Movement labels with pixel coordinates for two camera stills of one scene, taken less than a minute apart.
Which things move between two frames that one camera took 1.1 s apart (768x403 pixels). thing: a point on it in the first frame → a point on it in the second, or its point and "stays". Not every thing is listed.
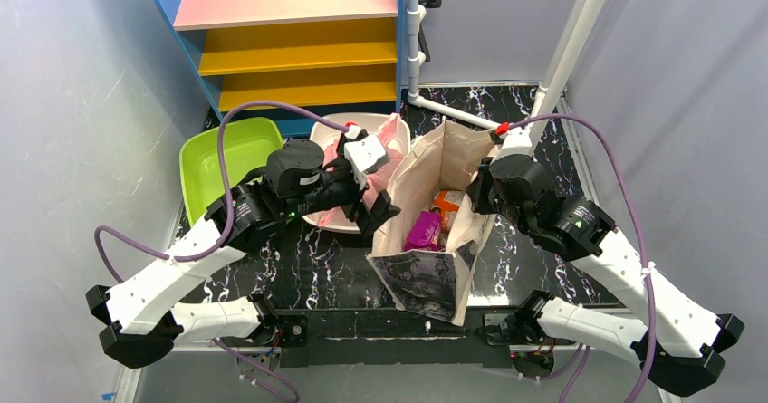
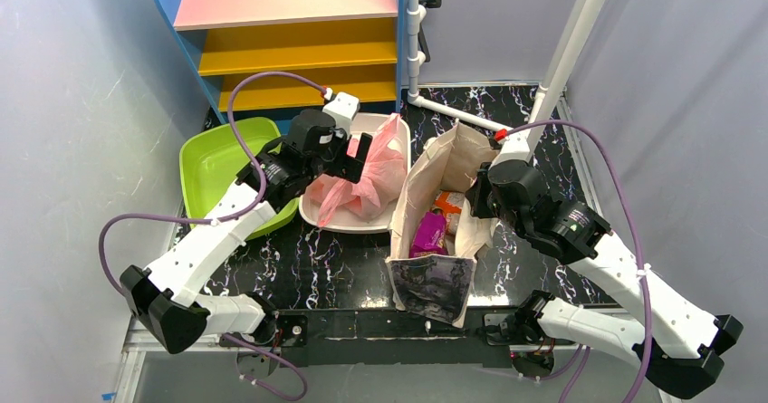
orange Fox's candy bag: (446, 202) stays
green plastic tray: (248, 145) stays
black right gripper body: (477, 189) stays
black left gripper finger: (382, 209) → (352, 167)
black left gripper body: (358, 193) → (349, 155)
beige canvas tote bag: (426, 249) stays
